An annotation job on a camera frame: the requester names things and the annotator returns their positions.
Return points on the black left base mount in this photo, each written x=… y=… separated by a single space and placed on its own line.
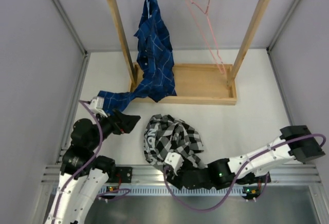
x=123 y=174

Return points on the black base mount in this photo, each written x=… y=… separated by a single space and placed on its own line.
x=123 y=174
x=252 y=179

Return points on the slotted cable duct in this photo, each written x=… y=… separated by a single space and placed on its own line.
x=163 y=191

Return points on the pink wire hanger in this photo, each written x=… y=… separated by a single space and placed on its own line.
x=217 y=59

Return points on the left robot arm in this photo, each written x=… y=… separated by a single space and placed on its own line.
x=83 y=172

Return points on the aluminium frame post right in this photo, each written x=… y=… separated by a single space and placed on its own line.
x=286 y=18

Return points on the wooden clothes rack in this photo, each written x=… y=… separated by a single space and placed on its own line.
x=197 y=78

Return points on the aluminium frame post left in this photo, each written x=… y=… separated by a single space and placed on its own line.
x=74 y=35

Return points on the blue plaid shirt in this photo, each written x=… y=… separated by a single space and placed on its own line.
x=155 y=58

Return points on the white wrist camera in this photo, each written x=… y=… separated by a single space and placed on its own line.
x=174 y=161
x=96 y=106

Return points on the aluminium frame post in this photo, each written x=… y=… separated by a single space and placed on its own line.
x=286 y=18
x=74 y=35

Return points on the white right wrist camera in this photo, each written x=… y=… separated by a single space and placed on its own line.
x=174 y=161

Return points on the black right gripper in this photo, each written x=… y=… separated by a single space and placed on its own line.
x=177 y=180

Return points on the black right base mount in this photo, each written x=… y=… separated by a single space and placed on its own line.
x=252 y=179

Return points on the light blue hanger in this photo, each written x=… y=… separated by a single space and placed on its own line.
x=148 y=8

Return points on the black white checkered shirt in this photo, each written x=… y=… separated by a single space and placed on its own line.
x=164 y=134

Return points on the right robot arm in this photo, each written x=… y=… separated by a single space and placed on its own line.
x=294 y=143

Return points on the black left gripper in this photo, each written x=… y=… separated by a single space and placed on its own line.
x=122 y=123

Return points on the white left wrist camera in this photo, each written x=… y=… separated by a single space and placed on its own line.
x=96 y=106

